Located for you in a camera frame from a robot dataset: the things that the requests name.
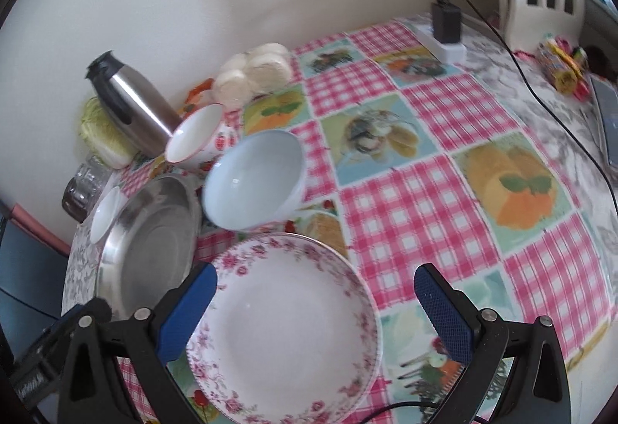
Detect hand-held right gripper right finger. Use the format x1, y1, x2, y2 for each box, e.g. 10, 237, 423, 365
414, 263, 573, 424

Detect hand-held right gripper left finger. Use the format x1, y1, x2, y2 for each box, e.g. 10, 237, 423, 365
57, 262, 219, 424

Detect pink floral white plate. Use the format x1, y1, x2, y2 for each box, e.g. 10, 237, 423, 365
186, 233, 383, 424

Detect large white bowl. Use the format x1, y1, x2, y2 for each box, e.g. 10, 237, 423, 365
202, 129, 307, 232

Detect red-rimmed white bowl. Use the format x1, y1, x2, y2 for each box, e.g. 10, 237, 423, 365
165, 103, 239, 174

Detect dark blue panel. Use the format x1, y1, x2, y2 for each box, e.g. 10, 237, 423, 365
0, 211, 71, 323

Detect pink checkered tablecloth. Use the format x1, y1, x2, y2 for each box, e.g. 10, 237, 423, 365
111, 15, 618, 424

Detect small white bowl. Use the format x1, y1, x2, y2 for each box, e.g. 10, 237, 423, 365
91, 186, 127, 244

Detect pink edge strip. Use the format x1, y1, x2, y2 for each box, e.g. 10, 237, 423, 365
14, 204, 68, 255

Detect clear drinking glass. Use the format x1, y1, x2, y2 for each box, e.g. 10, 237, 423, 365
75, 153, 111, 193

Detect napa cabbage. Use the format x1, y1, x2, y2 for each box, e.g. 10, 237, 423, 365
80, 96, 138, 170

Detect stainless steel thermos jug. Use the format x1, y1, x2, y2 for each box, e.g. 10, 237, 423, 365
86, 50, 183, 158

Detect orange snack packet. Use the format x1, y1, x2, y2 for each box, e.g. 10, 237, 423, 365
181, 78, 216, 116

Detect white power strip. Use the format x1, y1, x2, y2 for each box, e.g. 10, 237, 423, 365
416, 20, 467, 63

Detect colourful candy packet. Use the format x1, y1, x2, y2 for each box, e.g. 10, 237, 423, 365
538, 35, 592, 101

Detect black charger adapter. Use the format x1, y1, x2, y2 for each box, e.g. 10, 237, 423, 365
431, 0, 463, 44

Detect glass pitcher with brown handle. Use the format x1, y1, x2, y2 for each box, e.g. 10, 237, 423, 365
62, 177, 100, 222

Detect black charger cable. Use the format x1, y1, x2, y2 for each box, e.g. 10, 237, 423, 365
447, 0, 614, 232

